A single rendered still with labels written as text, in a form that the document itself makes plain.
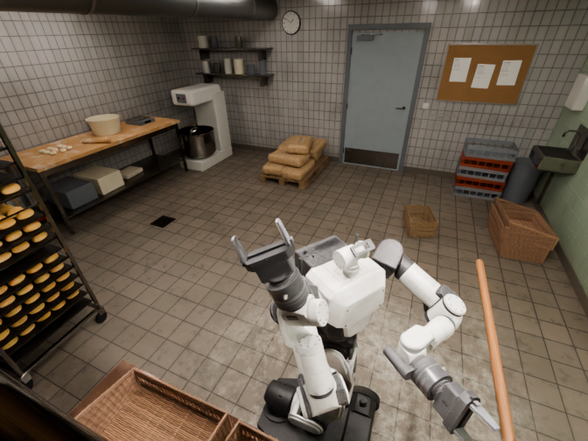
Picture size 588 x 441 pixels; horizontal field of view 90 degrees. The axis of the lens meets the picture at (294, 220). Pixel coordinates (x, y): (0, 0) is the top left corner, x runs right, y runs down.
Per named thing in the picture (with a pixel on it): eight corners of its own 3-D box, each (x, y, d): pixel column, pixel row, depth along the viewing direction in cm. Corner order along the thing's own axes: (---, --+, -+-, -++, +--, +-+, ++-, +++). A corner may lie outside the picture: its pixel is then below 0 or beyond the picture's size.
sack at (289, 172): (300, 182, 452) (300, 173, 444) (279, 178, 466) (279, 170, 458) (316, 166, 497) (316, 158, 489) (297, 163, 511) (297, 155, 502)
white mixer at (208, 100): (205, 173, 521) (189, 93, 449) (176, 168, 544) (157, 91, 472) (236, 154, 597) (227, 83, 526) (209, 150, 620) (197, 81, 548)
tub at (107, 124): (105, 138, 404) (99, 122, 393) (84, 135, 419) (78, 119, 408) (130, 129, 437) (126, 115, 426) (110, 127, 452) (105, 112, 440)
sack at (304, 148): (308, 156, 461) (309, 146, 453) (285, 154, 466) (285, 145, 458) (312, 143, 513) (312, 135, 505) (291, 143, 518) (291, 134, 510)
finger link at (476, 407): (492, 432, 64) (467, 406, 70) (500, 430, 66) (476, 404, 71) (495, 427, 64) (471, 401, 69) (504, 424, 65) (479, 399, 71)
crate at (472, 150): (514, 162, 387) (520, 150, 378) (464, 156, 407) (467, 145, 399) (510, 151, 417) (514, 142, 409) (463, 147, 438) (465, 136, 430)
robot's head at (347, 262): (332, 267, 102) (332, 247, 97) (353, 256, 106) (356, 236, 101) (344, 278, 97) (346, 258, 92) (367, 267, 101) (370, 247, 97)
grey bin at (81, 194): (73, 210, 374) (65, 193, 361) (48, 202, 392) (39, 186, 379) (99, 197, 402) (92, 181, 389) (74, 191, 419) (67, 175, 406)
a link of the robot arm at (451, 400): (489, 395, 72) (450, 356, 82) (465, 400, 68) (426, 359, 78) (465, 430, 76) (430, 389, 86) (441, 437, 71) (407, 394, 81)
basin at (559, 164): (554, 213, 350) (597, 135, 299) (518, 208, 362) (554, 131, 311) (544, 197, 385) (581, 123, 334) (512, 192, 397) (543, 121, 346)
